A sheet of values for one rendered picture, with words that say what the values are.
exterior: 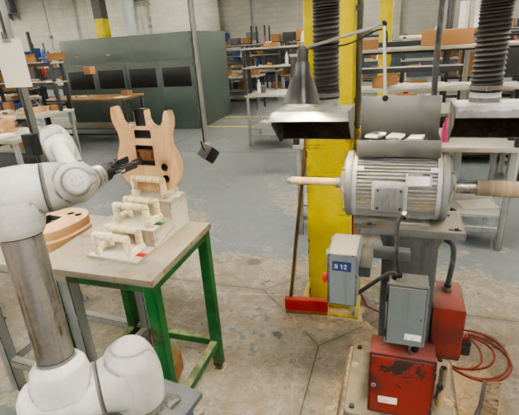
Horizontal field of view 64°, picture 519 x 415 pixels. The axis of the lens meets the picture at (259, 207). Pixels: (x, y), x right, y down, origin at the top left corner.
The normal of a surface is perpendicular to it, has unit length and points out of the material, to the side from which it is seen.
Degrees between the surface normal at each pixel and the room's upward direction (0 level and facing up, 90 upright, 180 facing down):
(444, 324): 90
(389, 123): 90
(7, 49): 90
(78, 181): 74
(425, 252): 90
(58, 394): 79
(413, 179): 62
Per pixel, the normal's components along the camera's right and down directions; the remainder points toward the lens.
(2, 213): 0.31, 0.31
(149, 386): 0.76, 0.17
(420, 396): -0.30, 0.37
